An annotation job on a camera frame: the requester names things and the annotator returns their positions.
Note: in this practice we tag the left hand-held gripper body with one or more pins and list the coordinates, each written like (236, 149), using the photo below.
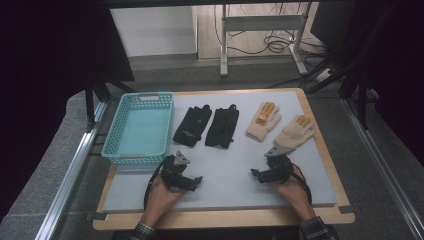
(173, 170)

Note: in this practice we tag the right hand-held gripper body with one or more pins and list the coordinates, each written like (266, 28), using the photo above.
(281, 166)

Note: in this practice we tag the cream glove orange fingertips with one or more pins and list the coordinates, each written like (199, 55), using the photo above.
(295, 133)

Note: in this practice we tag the cream glove with white label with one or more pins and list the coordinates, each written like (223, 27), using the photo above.
(263, 125)

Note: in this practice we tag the black glove with logo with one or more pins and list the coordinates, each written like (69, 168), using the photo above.
(191, 126)

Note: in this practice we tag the teal plastic basket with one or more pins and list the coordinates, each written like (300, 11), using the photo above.
(140, 130)

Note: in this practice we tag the plain black glove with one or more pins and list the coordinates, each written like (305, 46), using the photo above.
(221, 128)

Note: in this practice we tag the person's right hand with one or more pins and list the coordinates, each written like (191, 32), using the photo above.
(296, 195)

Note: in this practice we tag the person's left hand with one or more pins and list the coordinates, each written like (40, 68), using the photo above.
(160, 200)

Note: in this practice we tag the grey foam mat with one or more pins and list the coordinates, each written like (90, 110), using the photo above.
(230, 173)

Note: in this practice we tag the white power strip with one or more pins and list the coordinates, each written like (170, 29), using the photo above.
(323, 75)

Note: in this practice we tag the black stand legs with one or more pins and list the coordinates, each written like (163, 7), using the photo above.
(90, 100)
(361, 100)

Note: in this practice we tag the white cabinet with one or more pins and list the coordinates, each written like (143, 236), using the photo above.
(153, 30)

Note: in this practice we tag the black curtain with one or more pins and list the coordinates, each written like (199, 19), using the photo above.
(50, 66)
(396, 66)

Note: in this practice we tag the grey table bracket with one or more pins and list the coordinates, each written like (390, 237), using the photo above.
(348, 209)
(98, 216)

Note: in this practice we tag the aluminium rail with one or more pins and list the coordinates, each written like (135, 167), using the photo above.
(383, 166)
(71, 170)

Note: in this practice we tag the white metal desk frame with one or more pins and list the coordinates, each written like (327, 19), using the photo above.
(261, 22)

